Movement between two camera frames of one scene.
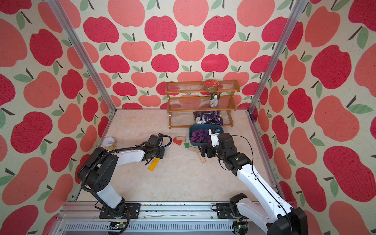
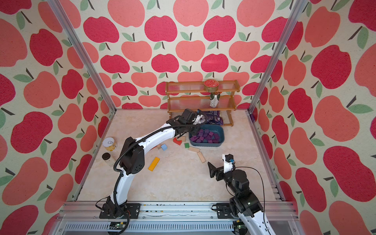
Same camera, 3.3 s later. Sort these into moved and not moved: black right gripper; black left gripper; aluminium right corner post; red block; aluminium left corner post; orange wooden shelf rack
Moved: black left gripper; black right gripper
Not moved: orange wooden shelf rack; red block; aluminium right corner post; aluminium left corner post
